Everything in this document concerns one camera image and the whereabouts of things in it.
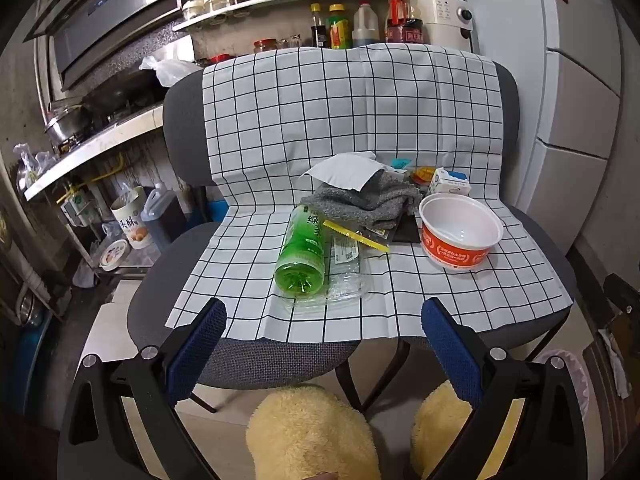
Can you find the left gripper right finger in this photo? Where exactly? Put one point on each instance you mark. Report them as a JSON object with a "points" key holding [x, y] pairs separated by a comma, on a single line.
{"points": [[549, 439]]}

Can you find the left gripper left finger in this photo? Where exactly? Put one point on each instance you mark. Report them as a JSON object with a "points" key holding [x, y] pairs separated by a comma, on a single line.
{"points": [[96, 440]]}

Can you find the pink lined trash bin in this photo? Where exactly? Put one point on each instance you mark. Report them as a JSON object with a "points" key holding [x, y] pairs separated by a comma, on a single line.
{"points": [[578, 375]]}

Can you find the white kitchen appliance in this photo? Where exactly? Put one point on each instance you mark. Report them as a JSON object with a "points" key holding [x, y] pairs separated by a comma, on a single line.
{"points": [[447, 23]]}

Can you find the right yellow fuzzy slipper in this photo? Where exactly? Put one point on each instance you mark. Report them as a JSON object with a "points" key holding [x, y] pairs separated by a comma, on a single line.
{"points": [[438, 422]]}

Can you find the yellow fuzzy slipper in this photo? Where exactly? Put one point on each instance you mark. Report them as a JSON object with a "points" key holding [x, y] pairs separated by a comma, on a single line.
{"points": [[306, 432], [438, 422]]}

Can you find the grey office chair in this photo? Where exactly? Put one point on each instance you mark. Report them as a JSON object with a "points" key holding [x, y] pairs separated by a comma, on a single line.
{"points": [[264, 364]]}

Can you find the left yellow fuzzy slipper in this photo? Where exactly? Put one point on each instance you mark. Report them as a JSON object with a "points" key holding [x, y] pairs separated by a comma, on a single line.
{"points": [[306, 432]]}

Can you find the white paper tub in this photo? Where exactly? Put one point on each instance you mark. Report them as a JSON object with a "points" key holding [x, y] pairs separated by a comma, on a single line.
{"points": [[127, 210]]}

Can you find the clear plastic container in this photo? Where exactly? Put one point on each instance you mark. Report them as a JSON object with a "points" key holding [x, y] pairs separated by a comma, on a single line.
{"points": [[347, 278]]}

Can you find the green tea bottle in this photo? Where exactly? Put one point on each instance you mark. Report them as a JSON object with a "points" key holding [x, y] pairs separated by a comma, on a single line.
{"points": [[301, 265]]}

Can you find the white blue milk carton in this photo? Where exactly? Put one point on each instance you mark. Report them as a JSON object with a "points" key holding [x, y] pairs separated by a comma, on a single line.
{"points": [[451, 182]]}

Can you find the grey towel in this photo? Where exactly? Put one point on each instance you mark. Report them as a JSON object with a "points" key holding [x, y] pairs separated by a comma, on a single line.
{"points": [[379, 205]]}

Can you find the yellow snack packet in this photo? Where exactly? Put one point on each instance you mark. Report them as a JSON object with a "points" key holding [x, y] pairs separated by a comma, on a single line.
{"points": [[376, 240]]}

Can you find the grey refrigerator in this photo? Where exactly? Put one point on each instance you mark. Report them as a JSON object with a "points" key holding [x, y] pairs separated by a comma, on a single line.
{"points": [[580, 101]]}

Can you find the white countertop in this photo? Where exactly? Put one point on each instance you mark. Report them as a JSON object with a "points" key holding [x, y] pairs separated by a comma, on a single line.
{"points": [[112, 136]]}

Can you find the steel cooking pot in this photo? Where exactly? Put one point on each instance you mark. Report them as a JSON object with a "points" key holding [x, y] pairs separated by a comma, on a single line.
{"points": [[69, 125]]}

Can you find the white paper napkin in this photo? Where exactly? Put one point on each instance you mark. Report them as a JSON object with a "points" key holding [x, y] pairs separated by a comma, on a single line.
{"points": [[347, 171]]}

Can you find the black wok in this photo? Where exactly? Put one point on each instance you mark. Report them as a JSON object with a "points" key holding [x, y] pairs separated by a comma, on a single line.
{"points": [[129, 88]]}

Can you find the white checkered cloth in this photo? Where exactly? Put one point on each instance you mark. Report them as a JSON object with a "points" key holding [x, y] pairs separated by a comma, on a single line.
{"points": [[255, 125]]}

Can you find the range hood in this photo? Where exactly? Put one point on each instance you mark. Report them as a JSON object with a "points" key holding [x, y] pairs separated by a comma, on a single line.
{"points": [[84, 33]]}

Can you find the white vinegar jug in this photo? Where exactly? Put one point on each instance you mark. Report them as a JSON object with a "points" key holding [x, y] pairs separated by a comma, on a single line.
{"points": [[365, 30]]}

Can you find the red label sauce bottle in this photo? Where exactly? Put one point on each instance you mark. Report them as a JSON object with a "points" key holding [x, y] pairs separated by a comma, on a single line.
{"points": [[398, 14]]}

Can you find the green label oil bottle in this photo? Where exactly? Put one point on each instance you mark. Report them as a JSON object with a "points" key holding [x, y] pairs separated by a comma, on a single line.
{"points": [[338, 27]]}

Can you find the dark soy sauce bottle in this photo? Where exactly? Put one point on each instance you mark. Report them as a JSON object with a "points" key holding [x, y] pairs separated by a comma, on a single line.
{"points": [[318, 28]]}

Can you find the grey jug with handle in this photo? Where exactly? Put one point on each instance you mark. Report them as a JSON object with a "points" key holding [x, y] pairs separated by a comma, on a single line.
{"points": [[163, 216]]}

